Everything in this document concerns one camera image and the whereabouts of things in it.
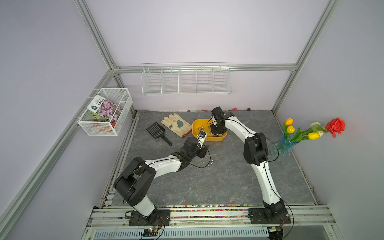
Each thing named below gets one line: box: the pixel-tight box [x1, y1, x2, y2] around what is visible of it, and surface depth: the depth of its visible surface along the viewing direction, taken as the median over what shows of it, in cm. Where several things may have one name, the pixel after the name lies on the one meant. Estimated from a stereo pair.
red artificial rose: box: [325, 117, 346, 139], surface depth 63 cm
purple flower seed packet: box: [87, 95, 124, 123], surface depth 75 cm
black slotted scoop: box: [146, 122, 173, 146], surface depth 110 cm
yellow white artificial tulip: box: [308, 131, 324, 141], surface depth 71 cm
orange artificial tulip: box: [285, 118, 294, 126], surface depth 75 cm
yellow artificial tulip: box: [287, 126, 295, 134], surface depth 72 cm
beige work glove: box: [161, 113, 192, 138], surface depth 114 cm
